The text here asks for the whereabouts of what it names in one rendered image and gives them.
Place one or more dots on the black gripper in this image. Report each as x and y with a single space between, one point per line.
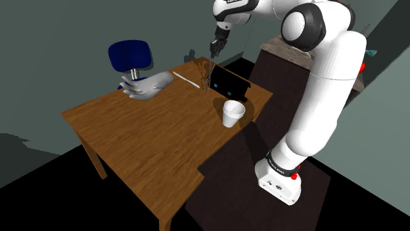
220 36

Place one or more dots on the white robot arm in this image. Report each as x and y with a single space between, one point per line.
333 96

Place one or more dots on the black tablet device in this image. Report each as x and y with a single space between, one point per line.
229 84

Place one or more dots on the white pen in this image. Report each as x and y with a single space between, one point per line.
186 79

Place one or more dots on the dark cabinet with grey top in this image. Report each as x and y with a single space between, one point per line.
275 80

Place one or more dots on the white foam cup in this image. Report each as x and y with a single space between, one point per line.
231 115

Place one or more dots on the grey hand sculpture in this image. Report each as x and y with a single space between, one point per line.
145 86

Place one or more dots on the blue office chair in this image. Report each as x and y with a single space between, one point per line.
129 57

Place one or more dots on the brown wooden table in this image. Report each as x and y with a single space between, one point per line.
141 134

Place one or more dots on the dark brown robot stand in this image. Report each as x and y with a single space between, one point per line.
237 192

